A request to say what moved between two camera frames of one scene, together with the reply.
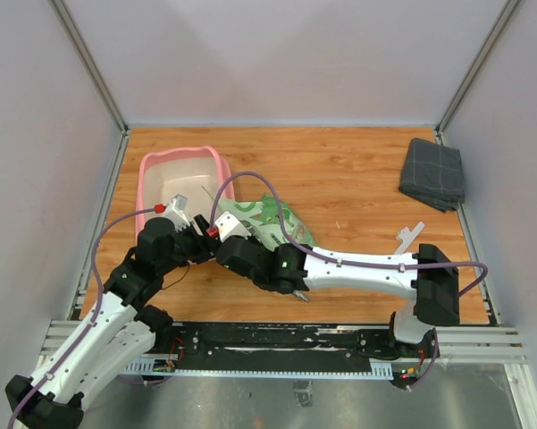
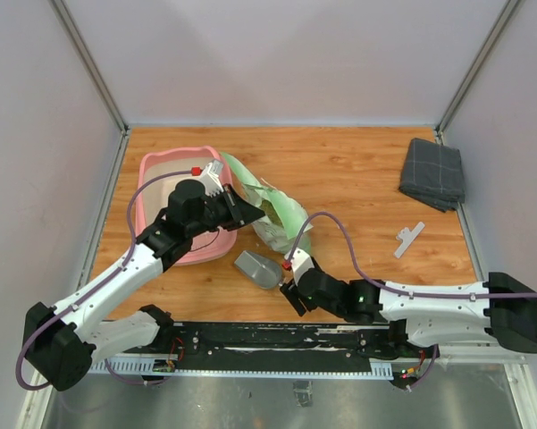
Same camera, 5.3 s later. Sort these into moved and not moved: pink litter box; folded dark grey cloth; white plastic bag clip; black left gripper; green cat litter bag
Moved: black left gripper; green cat litter bag
Not moved: pink litter box; folded dark grey cloth; white plastic bag clip
